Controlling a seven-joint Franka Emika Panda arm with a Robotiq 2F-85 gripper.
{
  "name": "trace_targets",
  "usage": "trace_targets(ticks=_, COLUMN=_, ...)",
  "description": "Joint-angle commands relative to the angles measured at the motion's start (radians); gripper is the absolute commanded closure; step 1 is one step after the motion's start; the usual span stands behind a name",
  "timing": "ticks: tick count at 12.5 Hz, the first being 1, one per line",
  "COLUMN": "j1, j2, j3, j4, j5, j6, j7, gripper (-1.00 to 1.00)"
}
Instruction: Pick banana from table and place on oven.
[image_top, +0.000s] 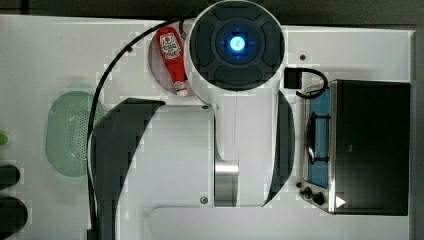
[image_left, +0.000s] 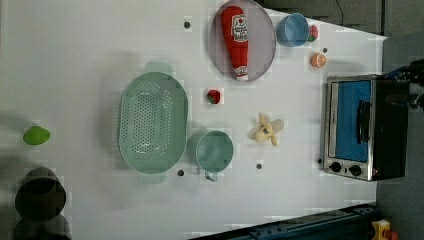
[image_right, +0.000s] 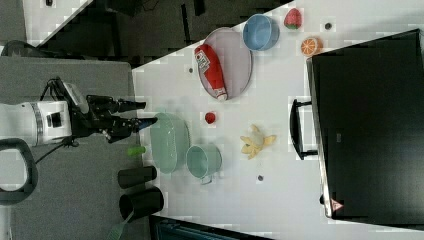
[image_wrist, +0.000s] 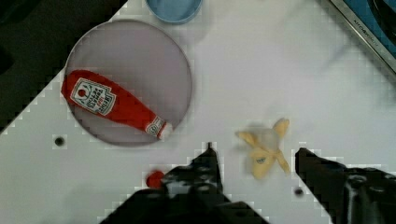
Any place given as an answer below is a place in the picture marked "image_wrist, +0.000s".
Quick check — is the small red tomato toy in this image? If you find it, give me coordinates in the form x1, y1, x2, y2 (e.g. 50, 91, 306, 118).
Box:
146, 170, 164, 189

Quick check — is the peeled plush banana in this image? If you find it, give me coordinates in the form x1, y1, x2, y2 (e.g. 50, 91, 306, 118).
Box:
236, 119, 290, 179

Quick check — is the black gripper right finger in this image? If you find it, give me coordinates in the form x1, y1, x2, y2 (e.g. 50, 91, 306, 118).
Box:
295, 147, 396, 224

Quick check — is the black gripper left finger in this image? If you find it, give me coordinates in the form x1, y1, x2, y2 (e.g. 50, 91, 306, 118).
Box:
99, 144, 270, 224

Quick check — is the red plush ketchup bottle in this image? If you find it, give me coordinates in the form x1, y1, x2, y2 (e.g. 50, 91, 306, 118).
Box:
61, 70, 173, 140

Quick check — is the blue cup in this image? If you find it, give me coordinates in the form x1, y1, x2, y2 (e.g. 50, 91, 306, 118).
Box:
146, 0, 204, 24

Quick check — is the grey round plate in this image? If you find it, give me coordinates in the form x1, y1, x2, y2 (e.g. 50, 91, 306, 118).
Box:
62, 20, 193, 147

